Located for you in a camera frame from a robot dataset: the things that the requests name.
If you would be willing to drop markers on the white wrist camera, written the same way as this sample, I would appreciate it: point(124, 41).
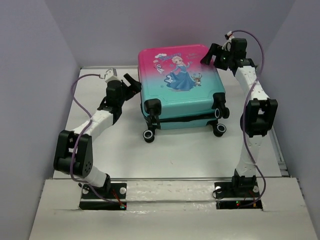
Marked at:
point(228, 36)
point(111, 75)

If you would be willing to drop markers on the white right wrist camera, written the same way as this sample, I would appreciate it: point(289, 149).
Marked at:
point(228, 36)

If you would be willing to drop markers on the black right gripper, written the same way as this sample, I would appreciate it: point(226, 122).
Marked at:
point(213, 50)

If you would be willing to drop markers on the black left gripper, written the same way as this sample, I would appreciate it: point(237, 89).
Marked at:
point(135, 88)

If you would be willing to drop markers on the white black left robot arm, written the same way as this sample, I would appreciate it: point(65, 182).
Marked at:
point(74, 148)

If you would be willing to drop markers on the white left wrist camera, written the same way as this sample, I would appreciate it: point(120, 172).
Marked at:
point(111, 75)

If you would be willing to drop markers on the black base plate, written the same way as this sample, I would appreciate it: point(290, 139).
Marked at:
point(229, 199)
point(114, 200)

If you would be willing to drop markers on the pink teal kids suitcase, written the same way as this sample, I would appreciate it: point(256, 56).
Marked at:
point(178, 91)

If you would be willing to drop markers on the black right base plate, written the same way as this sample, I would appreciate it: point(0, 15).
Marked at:
point(229, 199)

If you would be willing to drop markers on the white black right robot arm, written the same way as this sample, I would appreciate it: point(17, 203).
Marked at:
point(257, 117)

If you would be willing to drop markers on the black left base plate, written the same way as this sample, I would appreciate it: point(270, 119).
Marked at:
point(114, 200)

